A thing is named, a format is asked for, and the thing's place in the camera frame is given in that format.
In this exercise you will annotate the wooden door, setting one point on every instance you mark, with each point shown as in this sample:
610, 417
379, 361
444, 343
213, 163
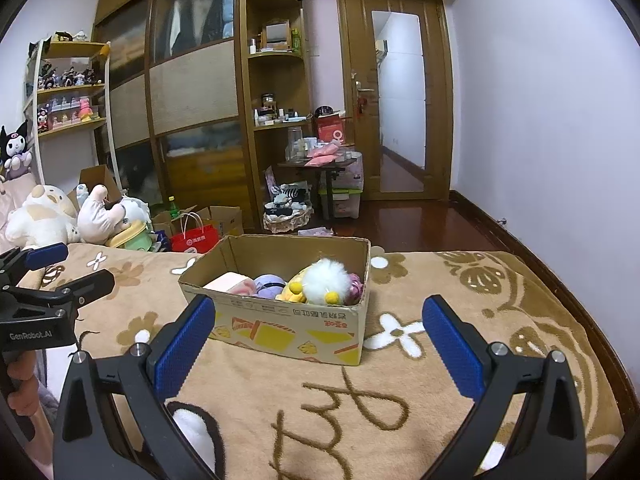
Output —
360, 60

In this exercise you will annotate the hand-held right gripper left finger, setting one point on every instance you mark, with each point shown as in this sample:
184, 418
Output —
182, 350

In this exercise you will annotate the black white plush doll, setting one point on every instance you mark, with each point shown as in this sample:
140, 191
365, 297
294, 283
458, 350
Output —
15, 147

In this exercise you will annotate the yellow plush dog pouch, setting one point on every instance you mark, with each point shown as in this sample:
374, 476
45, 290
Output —
292, 290

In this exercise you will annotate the open brown cardboard box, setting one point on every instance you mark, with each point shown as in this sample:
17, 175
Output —
227, 220
97, 177
162, 221

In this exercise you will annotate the brown floral blanket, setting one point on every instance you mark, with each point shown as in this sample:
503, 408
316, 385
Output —
250, 385

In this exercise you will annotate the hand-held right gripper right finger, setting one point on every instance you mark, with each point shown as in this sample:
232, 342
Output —
452, 350

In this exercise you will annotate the purple plush toy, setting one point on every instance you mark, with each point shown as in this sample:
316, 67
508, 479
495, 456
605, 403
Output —
267, 285

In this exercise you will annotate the clear plastic container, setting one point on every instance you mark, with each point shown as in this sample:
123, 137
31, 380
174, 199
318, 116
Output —
295, 142

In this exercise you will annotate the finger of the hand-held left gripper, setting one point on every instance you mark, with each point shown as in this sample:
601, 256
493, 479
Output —
85, 285
45, 255

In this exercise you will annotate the wicker basket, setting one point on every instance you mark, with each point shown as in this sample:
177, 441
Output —
287, 223

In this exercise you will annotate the row of pink figurines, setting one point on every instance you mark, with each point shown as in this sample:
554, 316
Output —
75, 112

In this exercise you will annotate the cream tan plush toy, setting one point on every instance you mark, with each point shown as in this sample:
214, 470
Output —
40, 215

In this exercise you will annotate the wooden corner shelf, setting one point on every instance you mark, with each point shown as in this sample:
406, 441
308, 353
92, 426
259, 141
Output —
275, 55

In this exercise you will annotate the row of dark figurines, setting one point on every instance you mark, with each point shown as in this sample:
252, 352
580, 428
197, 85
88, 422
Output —
70, 77

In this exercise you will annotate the green yellow plush toy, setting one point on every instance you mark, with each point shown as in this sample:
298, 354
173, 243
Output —
132, 240

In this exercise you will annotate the small dark table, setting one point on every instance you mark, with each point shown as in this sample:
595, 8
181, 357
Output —
300, 164

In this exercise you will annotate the printed cardboard box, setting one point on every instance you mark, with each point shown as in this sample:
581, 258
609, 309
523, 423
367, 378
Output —
280, 330

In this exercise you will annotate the white fluffy pompom charm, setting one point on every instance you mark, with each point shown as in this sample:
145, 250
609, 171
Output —
325, 277

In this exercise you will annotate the row of cosmetic bottles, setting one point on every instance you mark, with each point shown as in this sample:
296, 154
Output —
282, 116

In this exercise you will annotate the white yellow shelf rack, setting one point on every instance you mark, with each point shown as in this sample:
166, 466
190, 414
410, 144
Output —
70, 50

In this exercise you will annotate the person's left hand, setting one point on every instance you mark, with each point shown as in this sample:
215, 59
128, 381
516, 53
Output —
22, 405

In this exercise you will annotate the green bottle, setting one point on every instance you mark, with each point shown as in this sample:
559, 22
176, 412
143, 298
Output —
173, 207

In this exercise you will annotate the small wooden mirror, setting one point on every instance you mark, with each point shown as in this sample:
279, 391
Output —
276, 34

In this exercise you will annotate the black white striped cloth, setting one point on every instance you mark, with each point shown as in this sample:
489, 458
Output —
290, 196

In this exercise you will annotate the red box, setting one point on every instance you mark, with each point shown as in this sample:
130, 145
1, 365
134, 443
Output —
330, 130

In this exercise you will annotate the clear plastic storage box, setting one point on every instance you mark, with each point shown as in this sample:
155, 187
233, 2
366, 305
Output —
347, 205

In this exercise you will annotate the pink packets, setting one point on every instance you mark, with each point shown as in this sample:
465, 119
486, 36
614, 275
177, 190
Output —
322, 154

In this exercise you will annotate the pink swirl roll plush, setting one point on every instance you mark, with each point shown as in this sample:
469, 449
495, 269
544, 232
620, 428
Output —
227, 282

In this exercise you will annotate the red paper bag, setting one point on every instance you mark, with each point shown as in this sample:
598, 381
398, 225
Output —
195, 242

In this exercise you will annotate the pink purple soft toy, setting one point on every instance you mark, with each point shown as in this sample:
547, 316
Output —
356, 287

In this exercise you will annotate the wooden wardrobe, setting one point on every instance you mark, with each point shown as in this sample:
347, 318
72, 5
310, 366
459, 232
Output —
195, 85

